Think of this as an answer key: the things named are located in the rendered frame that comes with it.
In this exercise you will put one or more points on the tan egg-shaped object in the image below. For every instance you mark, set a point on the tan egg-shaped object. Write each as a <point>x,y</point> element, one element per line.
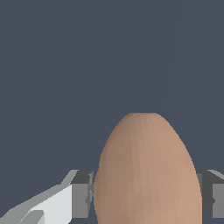
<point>148,172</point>

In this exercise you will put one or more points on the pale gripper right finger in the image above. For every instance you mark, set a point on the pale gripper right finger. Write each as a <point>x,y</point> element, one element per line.
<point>214,192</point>

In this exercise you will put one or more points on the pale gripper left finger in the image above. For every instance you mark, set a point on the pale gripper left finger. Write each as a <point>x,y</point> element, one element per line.
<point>58,201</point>

